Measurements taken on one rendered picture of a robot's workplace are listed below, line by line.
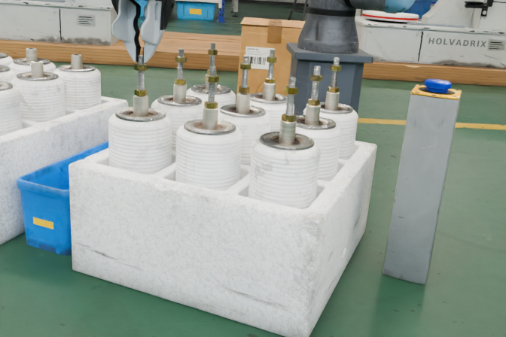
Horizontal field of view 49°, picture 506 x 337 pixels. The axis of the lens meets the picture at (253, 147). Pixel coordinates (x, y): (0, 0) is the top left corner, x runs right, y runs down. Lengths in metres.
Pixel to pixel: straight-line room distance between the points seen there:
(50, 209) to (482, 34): 2.52
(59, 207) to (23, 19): 2.06
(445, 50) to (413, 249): 2.16
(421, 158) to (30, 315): 0.61
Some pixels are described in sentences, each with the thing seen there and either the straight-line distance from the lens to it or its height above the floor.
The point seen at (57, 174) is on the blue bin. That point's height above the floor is 0.10.
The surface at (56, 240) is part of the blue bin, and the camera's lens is 0.98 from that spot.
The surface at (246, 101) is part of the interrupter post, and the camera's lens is 0.89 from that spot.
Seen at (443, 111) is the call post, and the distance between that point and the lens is 0.87.
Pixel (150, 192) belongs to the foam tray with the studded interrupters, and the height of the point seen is 0.17.
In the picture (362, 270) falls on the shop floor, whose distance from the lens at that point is 0.98.
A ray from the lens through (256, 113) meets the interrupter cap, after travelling 0.89.
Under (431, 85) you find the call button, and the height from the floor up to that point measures 0.32.
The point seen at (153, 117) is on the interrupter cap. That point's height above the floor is 0.25.
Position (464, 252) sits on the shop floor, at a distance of 1.12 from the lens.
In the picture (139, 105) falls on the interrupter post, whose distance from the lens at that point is 0.84.
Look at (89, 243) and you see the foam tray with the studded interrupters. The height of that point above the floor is 0.06.
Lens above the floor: 0.47
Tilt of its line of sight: 18 degrees down
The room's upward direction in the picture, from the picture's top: 4 degrees clockwise
